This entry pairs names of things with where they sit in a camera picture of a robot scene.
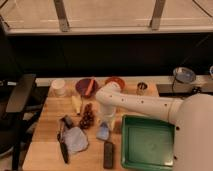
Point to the black rectangular remote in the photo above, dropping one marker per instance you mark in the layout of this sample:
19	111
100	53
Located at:
108	158

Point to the orange carrot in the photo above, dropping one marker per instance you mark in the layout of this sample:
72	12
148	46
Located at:
90	86

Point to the grey folded cloth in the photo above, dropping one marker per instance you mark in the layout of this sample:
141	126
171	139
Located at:
75	139

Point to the white cup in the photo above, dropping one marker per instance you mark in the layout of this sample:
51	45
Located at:
59	87

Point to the black handled knife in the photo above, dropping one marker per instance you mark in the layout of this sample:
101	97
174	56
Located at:
63	147

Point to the purple bowl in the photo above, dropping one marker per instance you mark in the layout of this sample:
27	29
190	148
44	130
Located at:
82	86

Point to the metal bowl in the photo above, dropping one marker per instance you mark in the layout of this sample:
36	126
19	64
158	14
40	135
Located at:
184	75

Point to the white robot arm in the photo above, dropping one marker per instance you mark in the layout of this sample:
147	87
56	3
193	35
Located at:
192	117

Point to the light blue sponge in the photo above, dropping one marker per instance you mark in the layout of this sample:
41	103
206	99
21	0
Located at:
103	132

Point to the green plastic tray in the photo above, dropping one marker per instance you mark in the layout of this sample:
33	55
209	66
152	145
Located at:
146	144

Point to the small metal cup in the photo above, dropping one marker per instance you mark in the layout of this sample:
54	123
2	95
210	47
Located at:
141	88

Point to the bunch of dark grapes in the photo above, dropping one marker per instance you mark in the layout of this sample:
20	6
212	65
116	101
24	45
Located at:
87	117

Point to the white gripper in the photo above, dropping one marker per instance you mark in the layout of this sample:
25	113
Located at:
107	115

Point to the orange bowl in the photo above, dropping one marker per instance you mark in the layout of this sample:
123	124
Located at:
116	79

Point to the black chair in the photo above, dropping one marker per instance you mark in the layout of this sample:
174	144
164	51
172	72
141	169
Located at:
17	96

